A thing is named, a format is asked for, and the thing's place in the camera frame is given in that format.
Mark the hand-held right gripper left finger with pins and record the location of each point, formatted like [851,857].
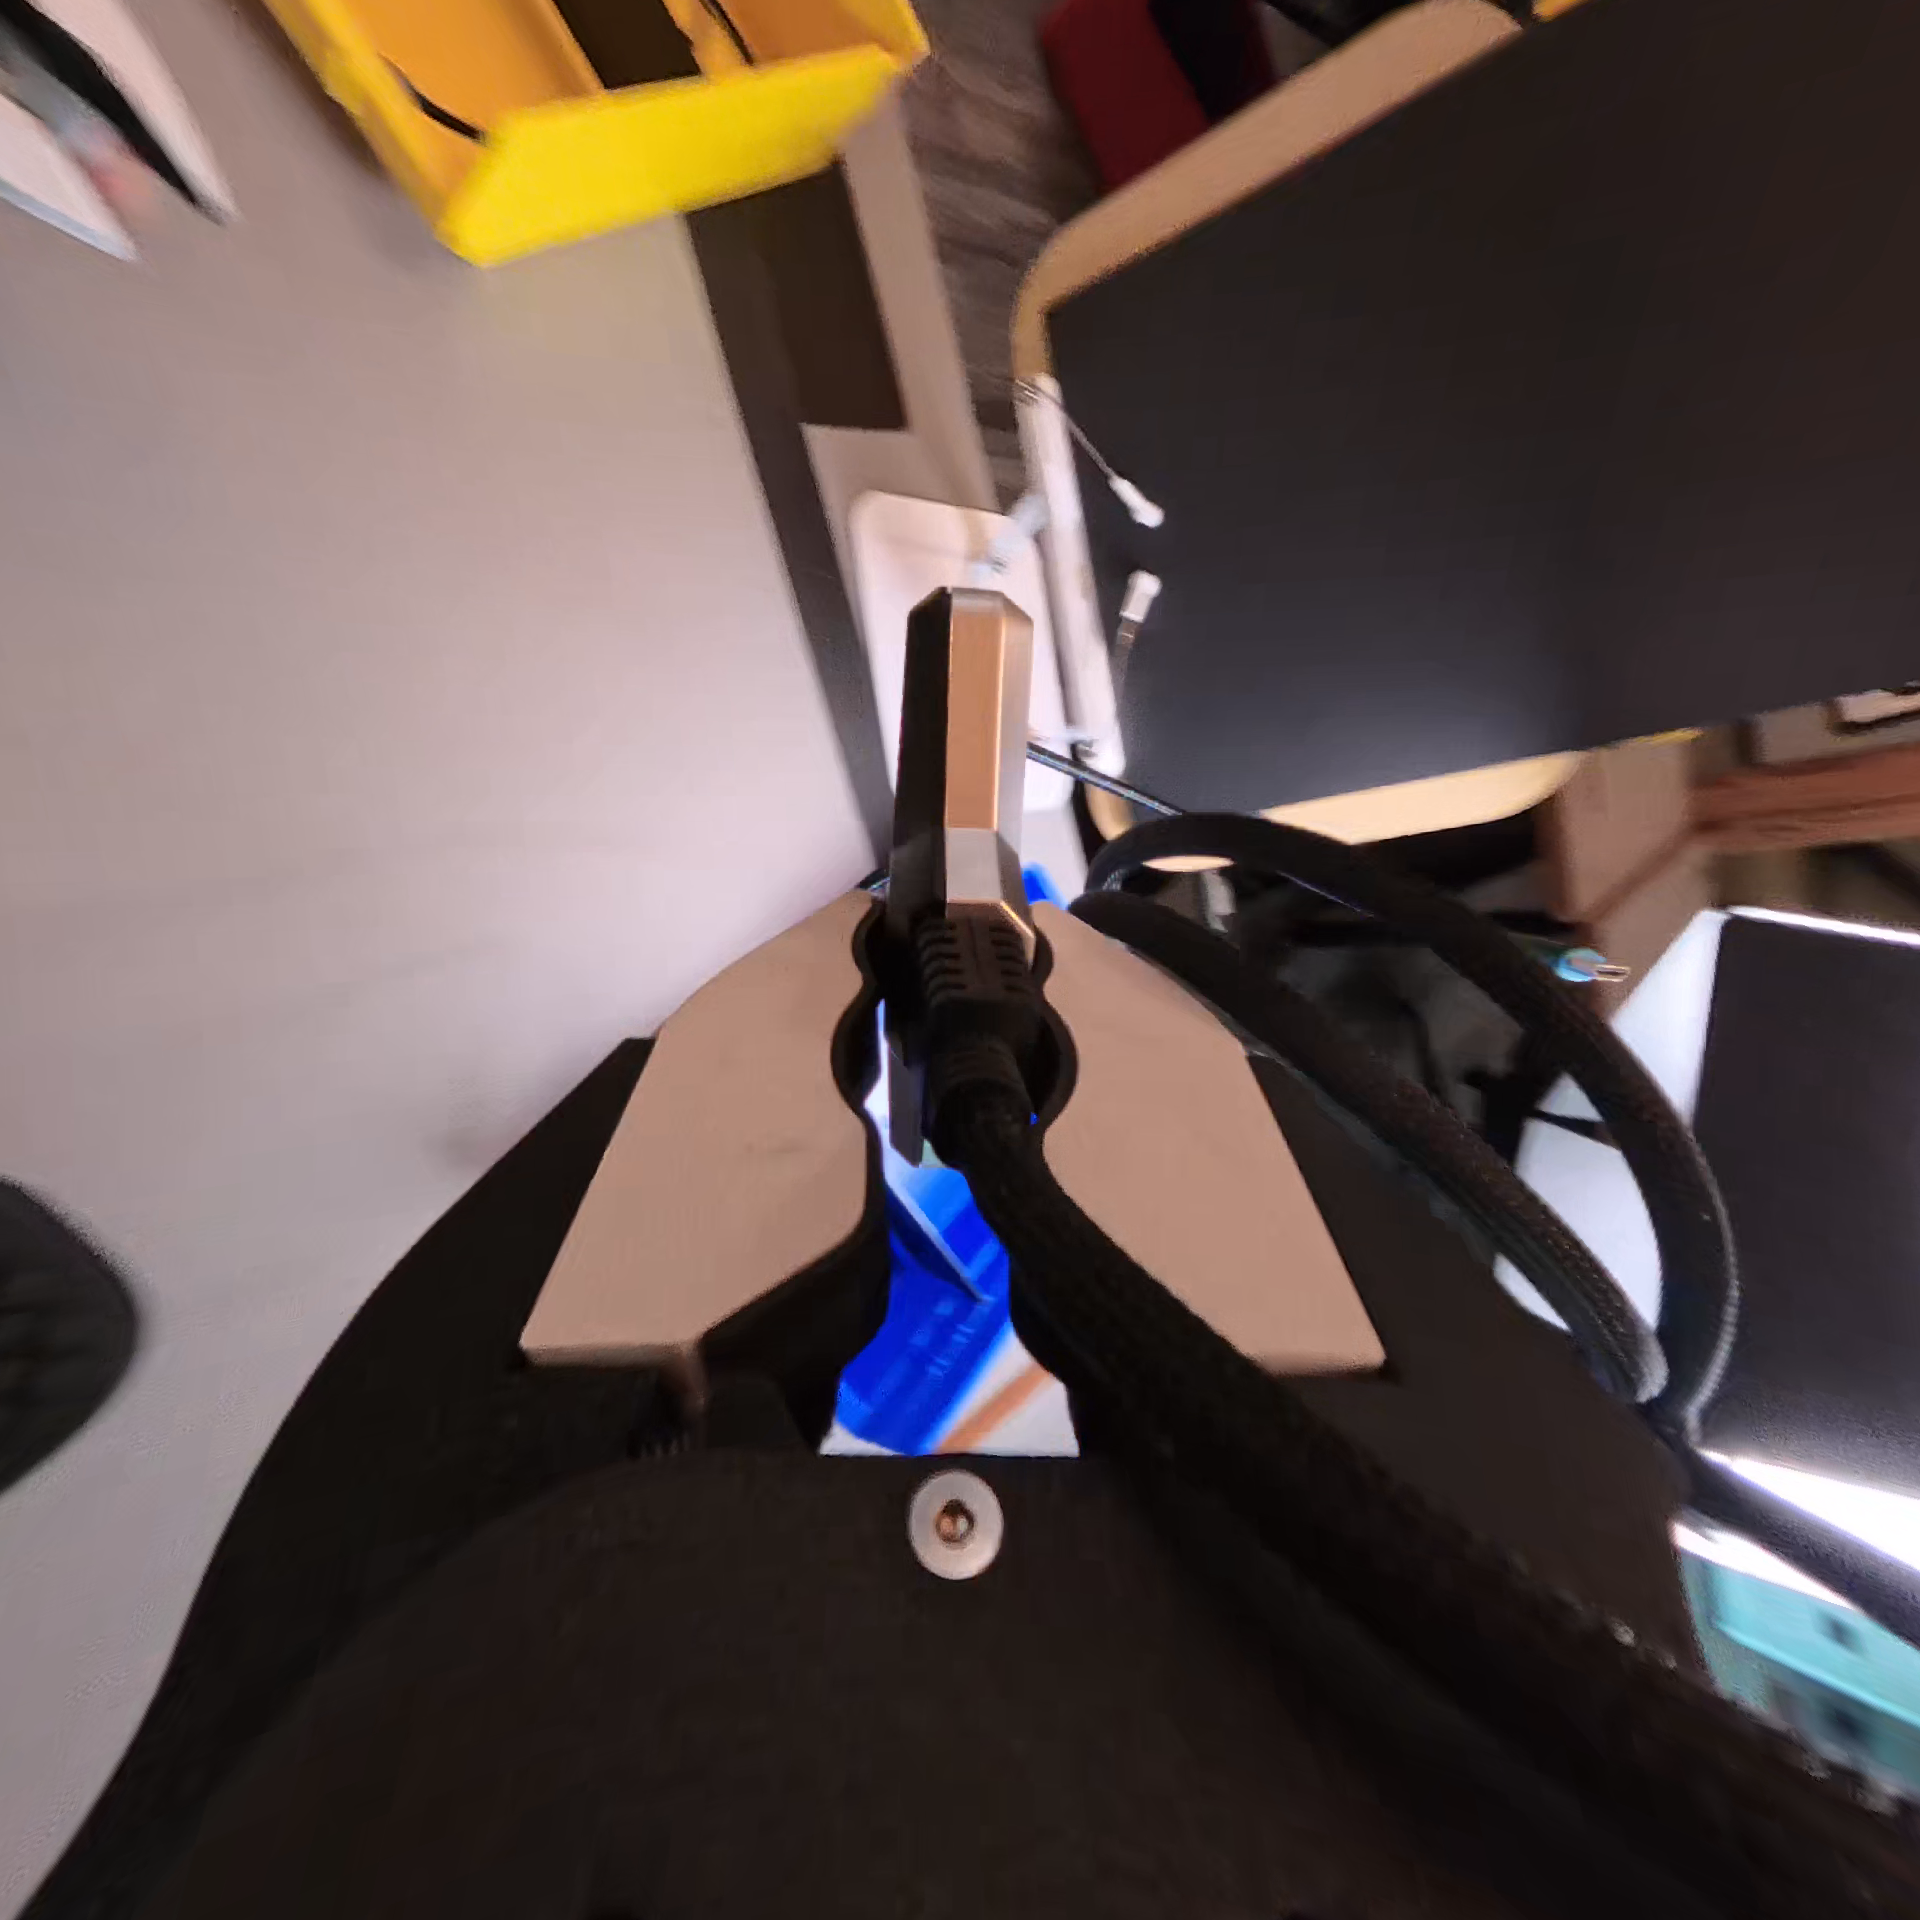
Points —
[707,1185]

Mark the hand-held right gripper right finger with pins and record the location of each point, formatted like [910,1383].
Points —
[1201,1200]

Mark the yellow plastic bin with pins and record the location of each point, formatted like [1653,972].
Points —
[644,165]

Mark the blue box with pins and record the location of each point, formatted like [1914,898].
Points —
[929,1350]

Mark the cardboard box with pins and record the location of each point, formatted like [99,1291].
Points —
[1628,826]

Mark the black flat panel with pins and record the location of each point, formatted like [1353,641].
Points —
[1814,1170]

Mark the teal box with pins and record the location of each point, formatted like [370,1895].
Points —
[1785,1649]

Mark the white stand with black board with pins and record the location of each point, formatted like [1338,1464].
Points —
[1500,377]

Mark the red tote bag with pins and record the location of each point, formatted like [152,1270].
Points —
[1127,91]

